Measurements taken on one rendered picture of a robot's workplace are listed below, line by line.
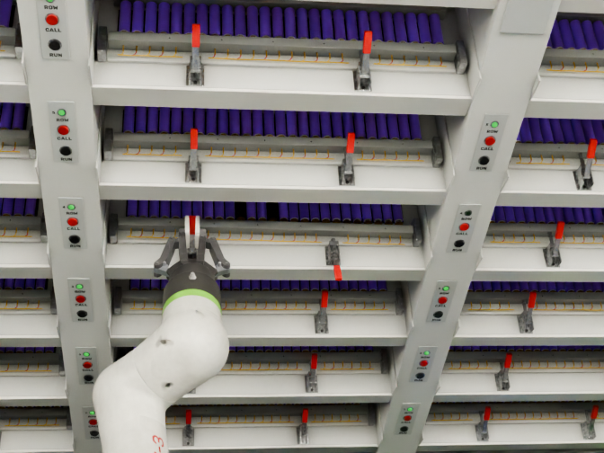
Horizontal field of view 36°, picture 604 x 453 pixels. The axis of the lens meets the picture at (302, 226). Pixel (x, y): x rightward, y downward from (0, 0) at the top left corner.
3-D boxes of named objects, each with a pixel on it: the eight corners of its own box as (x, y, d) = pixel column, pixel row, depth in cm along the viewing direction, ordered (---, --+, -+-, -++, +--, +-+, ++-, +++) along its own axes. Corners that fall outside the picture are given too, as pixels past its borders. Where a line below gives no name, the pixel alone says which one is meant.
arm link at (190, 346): (246, 369, 133) (192, 324, 129) (182, 417, 137) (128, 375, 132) (242, 314, 146) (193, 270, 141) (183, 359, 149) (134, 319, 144)
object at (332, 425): (375, 452, 223) (386, 433, 211) (118, 457, 215) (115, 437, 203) (368, 372, 233) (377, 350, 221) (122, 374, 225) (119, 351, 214)
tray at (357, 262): (421, 280, 181) (432, 257, 173) (105, 279, 174) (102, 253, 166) (410, 194, 192) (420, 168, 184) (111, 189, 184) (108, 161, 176)
